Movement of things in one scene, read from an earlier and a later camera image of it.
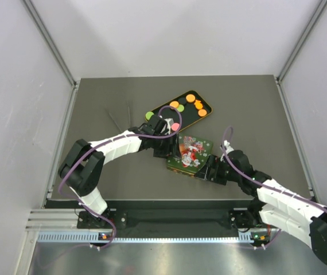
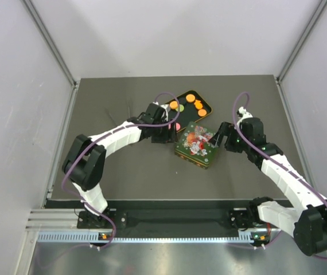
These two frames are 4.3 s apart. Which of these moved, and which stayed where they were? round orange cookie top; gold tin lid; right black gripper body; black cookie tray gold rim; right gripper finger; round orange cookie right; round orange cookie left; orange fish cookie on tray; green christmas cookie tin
Moved: gold tin lid; green christmas cookie tin; right gripper finger; right black gripper body
Stayed: black cookie tray gold rim; round orange cookie top; round orange cookie right; orange fish cookie on tray; round orange cookie left
